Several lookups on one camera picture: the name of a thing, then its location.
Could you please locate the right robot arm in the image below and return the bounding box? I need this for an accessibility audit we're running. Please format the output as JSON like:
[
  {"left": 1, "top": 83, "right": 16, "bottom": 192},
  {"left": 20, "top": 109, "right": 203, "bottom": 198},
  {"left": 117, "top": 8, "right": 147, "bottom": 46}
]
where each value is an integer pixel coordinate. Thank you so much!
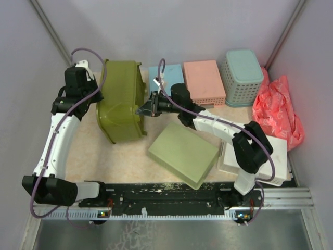
[{"left": 136, "top": 83, "right": 273, "bottom": 206}]

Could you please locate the large teal perforated basket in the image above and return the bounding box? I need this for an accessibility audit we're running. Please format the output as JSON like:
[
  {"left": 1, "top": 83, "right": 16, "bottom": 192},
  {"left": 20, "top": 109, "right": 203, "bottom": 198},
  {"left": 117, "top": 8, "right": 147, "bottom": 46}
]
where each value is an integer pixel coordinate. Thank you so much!
[{"left": 220, "top": 49, "right": 264, "bottom": 107}]

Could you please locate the aluminium frame rail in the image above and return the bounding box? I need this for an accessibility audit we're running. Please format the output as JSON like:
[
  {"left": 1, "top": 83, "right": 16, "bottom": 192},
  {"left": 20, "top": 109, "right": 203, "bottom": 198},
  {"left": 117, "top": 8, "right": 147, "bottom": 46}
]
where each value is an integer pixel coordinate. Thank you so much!
[{"left": 263, "top": 187, "right": 314, "bottom": 210}]

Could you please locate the white slotted cable duct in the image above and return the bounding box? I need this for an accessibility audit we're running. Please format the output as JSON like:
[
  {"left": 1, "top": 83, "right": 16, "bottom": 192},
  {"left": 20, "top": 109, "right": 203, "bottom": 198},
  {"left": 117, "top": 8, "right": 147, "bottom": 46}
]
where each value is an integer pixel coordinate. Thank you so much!
[{"left": 46, "top": 208, "right": 236, "bottom": 221}]

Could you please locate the blue shallow plastic tray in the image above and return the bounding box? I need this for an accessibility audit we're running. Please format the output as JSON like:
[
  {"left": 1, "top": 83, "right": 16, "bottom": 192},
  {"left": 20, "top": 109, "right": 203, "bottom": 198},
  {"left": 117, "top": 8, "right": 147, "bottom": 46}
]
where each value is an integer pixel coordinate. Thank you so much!
[{"left": 148, "top": 64, "right": 185, "bottom": 96}]

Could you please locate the left corner metal post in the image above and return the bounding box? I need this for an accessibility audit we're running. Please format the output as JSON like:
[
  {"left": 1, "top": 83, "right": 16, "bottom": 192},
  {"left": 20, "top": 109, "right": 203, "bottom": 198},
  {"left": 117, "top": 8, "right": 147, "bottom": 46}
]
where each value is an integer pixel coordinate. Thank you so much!
[{"left": 28, "top": 0, "right": 71, "bottom": 66}]

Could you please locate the olive green plastic basket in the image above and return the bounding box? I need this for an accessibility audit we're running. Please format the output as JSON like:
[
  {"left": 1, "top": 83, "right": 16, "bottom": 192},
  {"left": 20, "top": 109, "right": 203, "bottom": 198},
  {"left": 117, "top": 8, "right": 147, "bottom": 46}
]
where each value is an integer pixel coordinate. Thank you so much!
[{"left": 96, "top": 59, "right": 147, "bottom": 144}]

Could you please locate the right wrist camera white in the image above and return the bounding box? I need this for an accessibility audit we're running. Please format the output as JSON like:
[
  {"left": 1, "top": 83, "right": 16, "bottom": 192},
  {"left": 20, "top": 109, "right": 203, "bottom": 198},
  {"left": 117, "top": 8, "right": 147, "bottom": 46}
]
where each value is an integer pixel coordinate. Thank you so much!
[{"left": 153, "top": 76, "right": 166, "bottom": 87}]

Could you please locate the pink patterned plastic bag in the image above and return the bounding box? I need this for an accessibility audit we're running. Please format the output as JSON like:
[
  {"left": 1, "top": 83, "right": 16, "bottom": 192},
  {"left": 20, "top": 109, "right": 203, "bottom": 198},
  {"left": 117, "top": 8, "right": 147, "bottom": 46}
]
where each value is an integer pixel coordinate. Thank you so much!
[{"left": 252, "top": 67, "right": 305, "bottom": 151}]

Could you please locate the white perforated tray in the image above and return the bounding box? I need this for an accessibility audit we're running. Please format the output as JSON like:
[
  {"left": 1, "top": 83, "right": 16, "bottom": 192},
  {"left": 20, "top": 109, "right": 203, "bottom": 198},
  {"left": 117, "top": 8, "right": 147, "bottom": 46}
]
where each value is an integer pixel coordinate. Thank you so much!
[{"left": 217, "top": 136, "right": 291, "bottom": 186}]

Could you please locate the light green shallow tray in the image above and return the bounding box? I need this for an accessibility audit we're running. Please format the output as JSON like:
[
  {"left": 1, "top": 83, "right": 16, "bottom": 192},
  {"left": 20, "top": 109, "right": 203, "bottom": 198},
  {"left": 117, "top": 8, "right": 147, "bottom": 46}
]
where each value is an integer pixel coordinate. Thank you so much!
[{"left": 147, "top": 122, "right": 219, "bottom": 190}]

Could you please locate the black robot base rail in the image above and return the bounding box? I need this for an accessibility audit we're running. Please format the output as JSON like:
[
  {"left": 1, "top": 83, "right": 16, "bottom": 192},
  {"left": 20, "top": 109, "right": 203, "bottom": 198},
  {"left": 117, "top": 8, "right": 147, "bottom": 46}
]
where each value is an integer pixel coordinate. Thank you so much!
[{"left": 79, "top": 182, "right": 262, "bottom": 216}]

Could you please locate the pink shallow plastic tray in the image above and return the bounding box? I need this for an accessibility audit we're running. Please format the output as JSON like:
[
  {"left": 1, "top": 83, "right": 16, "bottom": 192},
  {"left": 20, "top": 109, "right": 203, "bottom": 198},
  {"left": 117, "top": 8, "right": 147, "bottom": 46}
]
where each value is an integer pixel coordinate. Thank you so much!
[{"left": 183, "top": 60, "right": 226, "bottom": 107}]

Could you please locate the right corner metal post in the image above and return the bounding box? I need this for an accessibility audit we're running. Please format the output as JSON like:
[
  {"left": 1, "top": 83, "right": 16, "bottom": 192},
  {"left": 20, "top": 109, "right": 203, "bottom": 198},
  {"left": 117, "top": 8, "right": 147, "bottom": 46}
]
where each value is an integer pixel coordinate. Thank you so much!
[{"left": 264, "top": 0, "right": 308, "bottom": 71}]

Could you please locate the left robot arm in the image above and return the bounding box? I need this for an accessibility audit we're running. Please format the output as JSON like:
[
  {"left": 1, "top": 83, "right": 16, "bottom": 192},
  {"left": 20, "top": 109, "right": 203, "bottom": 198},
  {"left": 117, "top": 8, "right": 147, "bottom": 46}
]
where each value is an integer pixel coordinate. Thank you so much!
[{"left": 22, "top": 60, "right": 108, "bottom": 207}]

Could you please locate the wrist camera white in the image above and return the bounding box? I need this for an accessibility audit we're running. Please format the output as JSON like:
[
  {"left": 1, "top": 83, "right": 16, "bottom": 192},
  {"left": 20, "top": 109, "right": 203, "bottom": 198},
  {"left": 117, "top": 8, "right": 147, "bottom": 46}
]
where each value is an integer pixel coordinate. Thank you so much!
[
  {"left": 74, "top": 60, "right": 92, "bottom": 75},
  {"left": 153, "top": 76, "right": 166, "bottom": 87}
]

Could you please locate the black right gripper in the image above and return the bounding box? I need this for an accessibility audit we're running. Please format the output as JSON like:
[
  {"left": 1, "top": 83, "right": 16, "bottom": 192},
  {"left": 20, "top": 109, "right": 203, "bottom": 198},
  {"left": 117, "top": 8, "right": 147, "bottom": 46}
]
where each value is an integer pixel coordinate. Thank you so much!
[{"left": 135, "top": 91, "right": 182, "bottom": 118}]

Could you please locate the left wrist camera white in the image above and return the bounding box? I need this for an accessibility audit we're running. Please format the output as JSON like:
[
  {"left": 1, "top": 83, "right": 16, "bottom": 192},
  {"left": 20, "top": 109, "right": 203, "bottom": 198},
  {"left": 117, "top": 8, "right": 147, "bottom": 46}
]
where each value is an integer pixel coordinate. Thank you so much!
[{"left": 74, "top": 60, "right": 92, "bottom": 75}]

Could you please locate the corner metal post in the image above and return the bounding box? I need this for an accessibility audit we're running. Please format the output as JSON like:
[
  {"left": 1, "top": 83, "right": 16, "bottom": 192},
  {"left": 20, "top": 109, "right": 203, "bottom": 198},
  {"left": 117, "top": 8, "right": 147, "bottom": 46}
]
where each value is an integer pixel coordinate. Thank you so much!
[
  {"left": 28, "top": 0, "right": 71, "bottom": 66},
  {"left": 264, "top": 0, "right": 308, "bottom": 71}
]

